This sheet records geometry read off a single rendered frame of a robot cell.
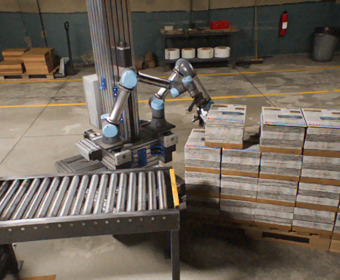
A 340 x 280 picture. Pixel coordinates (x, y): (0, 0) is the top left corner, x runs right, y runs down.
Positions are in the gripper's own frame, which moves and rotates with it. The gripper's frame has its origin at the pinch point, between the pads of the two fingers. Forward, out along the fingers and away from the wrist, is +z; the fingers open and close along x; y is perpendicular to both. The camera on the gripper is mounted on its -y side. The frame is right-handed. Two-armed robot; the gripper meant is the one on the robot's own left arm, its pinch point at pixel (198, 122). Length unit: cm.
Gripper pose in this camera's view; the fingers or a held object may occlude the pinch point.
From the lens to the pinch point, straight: 302.4
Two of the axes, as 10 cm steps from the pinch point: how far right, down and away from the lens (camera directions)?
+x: 9.6, 1.0, -2.6
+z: -2.8, 4.3, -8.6
